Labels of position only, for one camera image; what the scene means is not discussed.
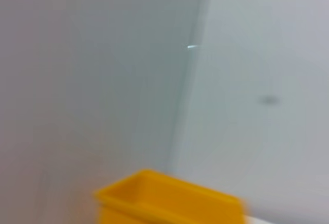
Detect yellow plastic bin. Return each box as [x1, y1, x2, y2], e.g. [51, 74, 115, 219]
[94, 169, 249, 224]

